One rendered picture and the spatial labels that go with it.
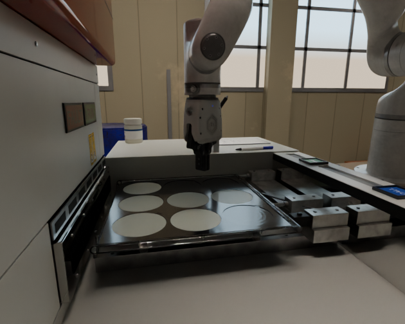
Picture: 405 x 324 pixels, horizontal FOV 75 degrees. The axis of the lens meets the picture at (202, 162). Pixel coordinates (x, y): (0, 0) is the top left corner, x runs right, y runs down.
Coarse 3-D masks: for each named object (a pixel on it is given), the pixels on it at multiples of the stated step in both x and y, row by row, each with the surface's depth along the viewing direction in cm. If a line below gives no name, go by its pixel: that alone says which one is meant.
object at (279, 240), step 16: (240, 240) 54; (272, 240) 54; (288, 240) 55; (304, 240) 56; (112, 256) 48; (128, 256) 49; (144, 256) 49; (160, 256) 50; (176, 256) 51; (192, 256) 51; (208, 256) 52; (224, 256) 53; (96, 272) 48
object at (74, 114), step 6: (66, 108) 43; (72, 108) 46; (78, 108) 50; (66, 114) 43; (72, 114) 46; (78, 114) 50; (72, 120) 46; (78, 120) 50; (72, 126) 45; (78, 126) 50
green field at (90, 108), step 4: (88, 104) 58; (92, 104) 62; (88, 108) 58; (92, 108) 62; (88, 112) 58; (92, 112) 62; (88, 116) 58; (92, 116) 62; (88, 120) 58; (92, 120) 61
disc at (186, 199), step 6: (186, 192) 67; (192, 192) 67; (168, 198) 63; (174, 198) 63; (180, 198) 63; (186, 198) 63; (192, 198) 63; (198, 198) 63; (204, 198) 63; (174, 204) 59; (180, 204) 59; (186, 204) 59; (192, 204) 59; (198, 204) 59
